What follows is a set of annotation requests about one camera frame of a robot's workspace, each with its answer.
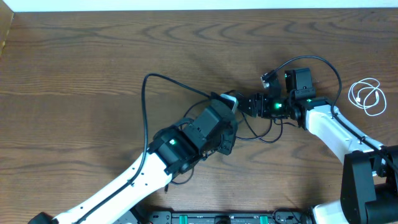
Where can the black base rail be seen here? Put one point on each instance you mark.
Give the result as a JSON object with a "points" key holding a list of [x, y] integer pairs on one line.
{"points": [[280, 216]]}

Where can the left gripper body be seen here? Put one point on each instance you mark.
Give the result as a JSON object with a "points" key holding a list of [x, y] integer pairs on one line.
{"points": [[227, 137]]}

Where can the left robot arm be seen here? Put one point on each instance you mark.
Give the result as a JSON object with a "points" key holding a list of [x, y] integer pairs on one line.
{"points": [[173, 151]]}

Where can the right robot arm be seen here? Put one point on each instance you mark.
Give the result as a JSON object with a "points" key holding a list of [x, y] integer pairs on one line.
{"points": [[369, 181]]}

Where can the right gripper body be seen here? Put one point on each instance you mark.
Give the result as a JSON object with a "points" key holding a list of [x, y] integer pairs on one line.
{"points": [[269, 107]]}

